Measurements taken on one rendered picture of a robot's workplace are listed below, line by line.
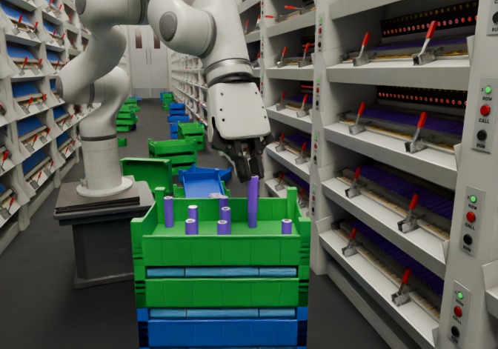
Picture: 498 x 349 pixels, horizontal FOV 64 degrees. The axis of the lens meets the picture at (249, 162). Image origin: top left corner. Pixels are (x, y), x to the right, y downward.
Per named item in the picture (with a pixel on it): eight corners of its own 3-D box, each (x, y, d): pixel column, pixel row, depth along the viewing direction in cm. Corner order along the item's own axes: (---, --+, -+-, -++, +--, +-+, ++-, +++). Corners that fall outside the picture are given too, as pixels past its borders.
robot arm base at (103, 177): (78, 201, 130) (71, 146, 125) (74, 184, 146) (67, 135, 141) (137, 190, 138) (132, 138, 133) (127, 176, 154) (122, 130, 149)
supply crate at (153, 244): (133, 266, 67) (130, 221, 65) (158, 221, 86) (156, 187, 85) (310, 265, 67) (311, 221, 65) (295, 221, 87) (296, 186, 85)
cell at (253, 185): (247, 212, 68) (247, 175, 66) (247, 209, 69) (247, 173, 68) (258, 213, 68) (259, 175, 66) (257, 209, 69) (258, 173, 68)
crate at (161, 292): (135, 308, 69) (133, 266, 67) (160, 255, 88) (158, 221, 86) (308, 307, 69) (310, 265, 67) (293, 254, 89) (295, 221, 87)
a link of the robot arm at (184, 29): (113, -68, 74) (187, 12, 59) (183, -42, 86) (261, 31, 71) (100, -22, 79) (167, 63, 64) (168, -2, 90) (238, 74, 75)
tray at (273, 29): (319, 23, 132) (313, -7, 130) (267, 37, 190) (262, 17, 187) (372, 7, 135) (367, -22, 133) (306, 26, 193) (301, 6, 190)
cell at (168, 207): (164, 227, 82) (162, 198, 81) (166, 224, 84) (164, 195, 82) (173, 227, 82) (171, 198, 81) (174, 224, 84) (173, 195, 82)
